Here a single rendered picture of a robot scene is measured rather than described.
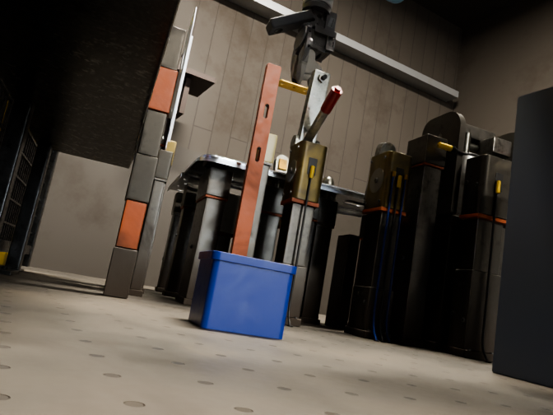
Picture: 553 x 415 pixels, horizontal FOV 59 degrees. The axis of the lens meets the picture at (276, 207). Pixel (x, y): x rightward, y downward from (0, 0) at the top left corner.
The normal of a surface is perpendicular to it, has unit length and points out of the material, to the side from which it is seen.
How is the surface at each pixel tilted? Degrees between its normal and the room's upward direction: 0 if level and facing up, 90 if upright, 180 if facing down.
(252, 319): 90
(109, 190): 90
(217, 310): 90
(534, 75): 90
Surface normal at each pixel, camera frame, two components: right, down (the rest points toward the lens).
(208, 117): 0.48, -0.07
